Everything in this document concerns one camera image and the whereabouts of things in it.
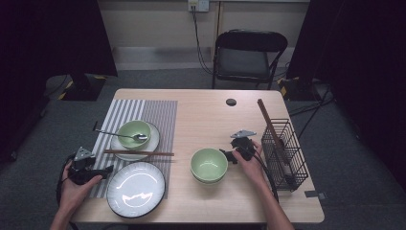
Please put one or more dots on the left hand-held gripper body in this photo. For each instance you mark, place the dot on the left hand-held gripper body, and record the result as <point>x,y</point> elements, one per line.
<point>81,171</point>

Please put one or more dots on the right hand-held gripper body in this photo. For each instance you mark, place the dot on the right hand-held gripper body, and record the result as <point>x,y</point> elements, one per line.
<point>244,145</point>

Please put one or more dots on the metal spoon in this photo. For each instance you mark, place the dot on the metal spoon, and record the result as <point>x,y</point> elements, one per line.
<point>287,169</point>
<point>140,138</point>

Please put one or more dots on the green ceramic bowl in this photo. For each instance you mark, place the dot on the green ceramic bowl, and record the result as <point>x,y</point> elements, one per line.
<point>209,164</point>
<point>207,183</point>
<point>132,129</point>

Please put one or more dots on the white plate with black rim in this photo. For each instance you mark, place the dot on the white plate with black rim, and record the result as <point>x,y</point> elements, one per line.
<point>154,140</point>
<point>135,190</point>

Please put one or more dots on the person's left hand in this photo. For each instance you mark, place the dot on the person's left hand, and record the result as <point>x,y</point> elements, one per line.
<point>73,195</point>

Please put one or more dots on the person's right hand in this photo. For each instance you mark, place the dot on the person's right hand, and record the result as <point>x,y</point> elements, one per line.
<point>255,172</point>

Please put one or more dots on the small black floor strip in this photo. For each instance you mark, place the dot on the small black floor strip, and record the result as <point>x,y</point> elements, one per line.
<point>95,125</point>

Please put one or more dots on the grey striped placemat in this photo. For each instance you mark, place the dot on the grey striped placemat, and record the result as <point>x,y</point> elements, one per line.
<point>153,111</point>

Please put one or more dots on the black stand base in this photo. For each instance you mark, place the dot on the black stand base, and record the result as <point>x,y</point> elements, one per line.
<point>83,89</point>
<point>300,92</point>

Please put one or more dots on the black folding chair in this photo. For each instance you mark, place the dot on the black folding chair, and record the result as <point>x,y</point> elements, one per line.
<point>242,60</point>

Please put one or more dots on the grey tape strip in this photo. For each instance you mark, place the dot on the grey tape strip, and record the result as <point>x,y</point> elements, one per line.
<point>314,194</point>

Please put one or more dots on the black curtain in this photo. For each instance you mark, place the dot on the black curtain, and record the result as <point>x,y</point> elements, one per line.
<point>367,64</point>
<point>48,38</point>

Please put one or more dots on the pale wall conduit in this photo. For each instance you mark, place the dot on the pale wall conduit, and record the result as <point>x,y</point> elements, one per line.
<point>219,25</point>

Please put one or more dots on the white wall socket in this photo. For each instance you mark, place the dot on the white wall socket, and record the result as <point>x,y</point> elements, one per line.
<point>199,4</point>

